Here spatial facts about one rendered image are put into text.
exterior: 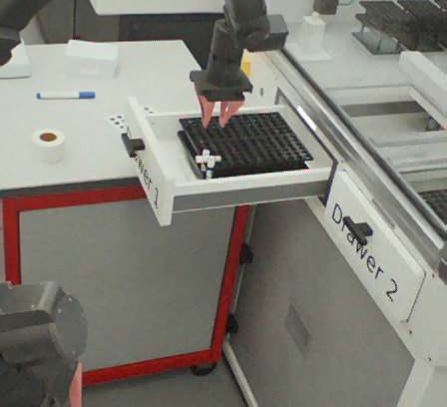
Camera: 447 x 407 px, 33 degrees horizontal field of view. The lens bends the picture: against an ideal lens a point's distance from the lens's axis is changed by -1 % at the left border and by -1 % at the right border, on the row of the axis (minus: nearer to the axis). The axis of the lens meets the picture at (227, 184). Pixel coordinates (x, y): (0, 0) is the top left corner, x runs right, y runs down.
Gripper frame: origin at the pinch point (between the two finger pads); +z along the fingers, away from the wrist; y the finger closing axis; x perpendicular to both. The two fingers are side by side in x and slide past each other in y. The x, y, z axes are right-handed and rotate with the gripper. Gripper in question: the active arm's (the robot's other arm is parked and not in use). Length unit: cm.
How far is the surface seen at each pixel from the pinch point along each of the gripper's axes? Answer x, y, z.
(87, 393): -16, 14, 99
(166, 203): 10.0, 10.6, 10.0
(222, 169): 4.1, -1.7, 8.0
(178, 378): -15, -11, 98
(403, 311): 41.3, -21.5, 10.8
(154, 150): 0.8, 10.9, 5.0
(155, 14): -86, -15, 22
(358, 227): 26.5, -18.7, 5.0
